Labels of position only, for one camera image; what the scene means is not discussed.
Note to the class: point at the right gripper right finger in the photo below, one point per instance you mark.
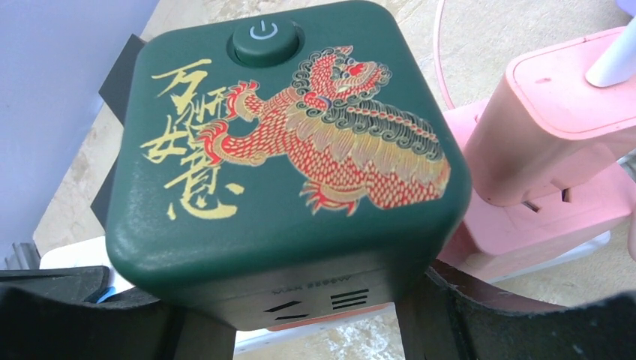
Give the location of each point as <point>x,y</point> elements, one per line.
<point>452,315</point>

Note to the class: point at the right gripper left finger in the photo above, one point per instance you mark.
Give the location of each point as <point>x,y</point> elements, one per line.
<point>64,313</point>

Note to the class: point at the white power strip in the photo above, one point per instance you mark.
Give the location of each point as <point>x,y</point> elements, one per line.
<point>92,252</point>

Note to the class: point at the pink plug adapter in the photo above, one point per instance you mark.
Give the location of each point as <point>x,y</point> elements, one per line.
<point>544,154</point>

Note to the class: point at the green cube adapter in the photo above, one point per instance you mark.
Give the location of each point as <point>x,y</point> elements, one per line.
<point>283,167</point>

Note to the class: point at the black box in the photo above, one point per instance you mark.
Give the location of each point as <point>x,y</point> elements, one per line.
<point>115,92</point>

